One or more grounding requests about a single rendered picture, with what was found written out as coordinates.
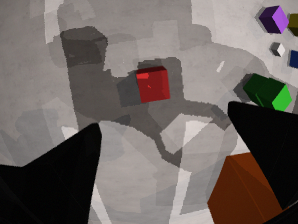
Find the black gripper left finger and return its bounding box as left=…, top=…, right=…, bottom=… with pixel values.
left=0, top=123, right=102, bottom=224

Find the dark blue block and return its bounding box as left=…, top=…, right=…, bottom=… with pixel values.
left=289, top=49, right=298, bottom=68

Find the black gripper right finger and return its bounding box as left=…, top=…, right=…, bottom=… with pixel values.
left=227, top=101, right=298, bottom=210

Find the purple cube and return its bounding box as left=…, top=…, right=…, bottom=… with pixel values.
left=259, top=6, right=289, bottom=34

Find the yellow block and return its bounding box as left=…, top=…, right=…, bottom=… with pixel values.
left=287, top=14, right=298, bottom=36

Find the green block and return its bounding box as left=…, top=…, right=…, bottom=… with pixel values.
left=257, top=77, right=291, bottom=112
left=243, top=73, right=269, bottom=107

